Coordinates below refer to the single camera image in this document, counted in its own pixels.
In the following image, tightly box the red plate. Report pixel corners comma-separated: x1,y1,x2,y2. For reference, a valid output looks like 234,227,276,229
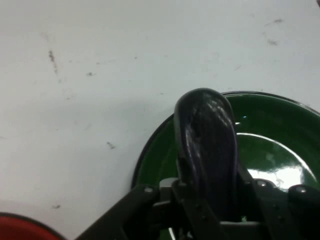
0,211,65,240

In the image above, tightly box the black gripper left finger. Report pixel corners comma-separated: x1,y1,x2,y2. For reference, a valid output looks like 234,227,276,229
74,178,227,240

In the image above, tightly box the dark purple toy eggplant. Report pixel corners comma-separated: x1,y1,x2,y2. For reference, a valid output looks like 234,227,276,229
173,87,240,222

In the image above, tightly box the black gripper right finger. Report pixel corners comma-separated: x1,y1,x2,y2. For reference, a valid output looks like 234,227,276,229
234,168,320,240

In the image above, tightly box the green plate with white print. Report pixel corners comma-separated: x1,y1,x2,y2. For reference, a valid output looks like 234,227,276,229
131,90,320,240

